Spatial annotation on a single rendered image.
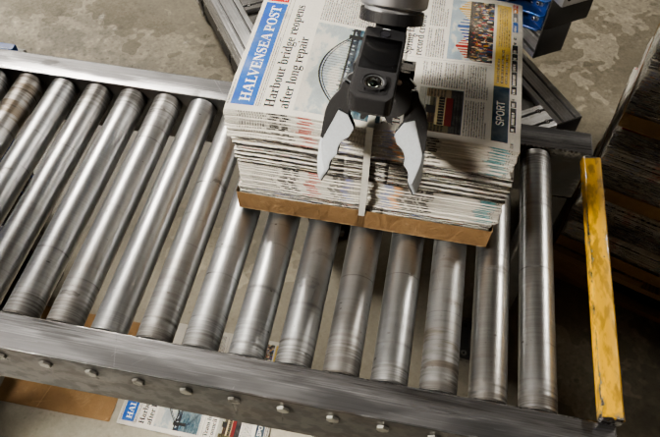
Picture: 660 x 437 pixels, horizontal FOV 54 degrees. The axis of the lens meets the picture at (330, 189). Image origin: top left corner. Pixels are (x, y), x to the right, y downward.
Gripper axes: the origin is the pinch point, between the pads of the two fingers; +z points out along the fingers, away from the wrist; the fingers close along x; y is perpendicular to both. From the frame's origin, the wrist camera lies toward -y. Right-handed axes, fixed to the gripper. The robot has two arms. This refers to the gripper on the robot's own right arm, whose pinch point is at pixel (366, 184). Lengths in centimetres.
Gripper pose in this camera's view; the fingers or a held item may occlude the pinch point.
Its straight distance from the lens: 77.7
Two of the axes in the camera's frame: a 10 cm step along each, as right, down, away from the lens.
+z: -1.1, 9.2, 3.8
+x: -9.8, -1.6, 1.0
